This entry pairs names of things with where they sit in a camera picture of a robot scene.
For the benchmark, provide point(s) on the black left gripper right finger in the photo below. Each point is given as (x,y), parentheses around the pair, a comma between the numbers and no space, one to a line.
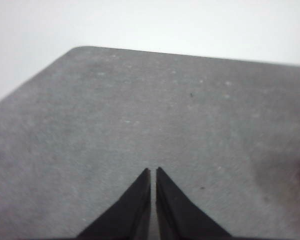
(176,215)

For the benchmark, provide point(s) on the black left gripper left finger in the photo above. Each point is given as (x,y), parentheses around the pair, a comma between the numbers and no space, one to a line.
(133,212)

